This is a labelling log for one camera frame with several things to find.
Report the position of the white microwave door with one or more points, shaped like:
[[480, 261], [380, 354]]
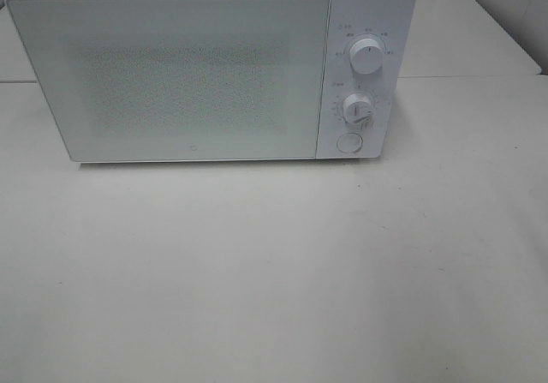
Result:
[[167, 80]]

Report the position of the upper white power knob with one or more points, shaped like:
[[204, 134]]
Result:
[[366, 55]]

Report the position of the white timer knob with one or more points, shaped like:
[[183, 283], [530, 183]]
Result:
[[357, 108]]

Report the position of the white microwave oven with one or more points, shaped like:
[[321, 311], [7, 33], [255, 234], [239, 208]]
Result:
[[347, 21]]

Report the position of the white adjacent table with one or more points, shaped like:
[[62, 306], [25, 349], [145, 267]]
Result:
[[458, 38]]

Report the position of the round door release button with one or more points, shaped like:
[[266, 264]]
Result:
[[349, 143]]

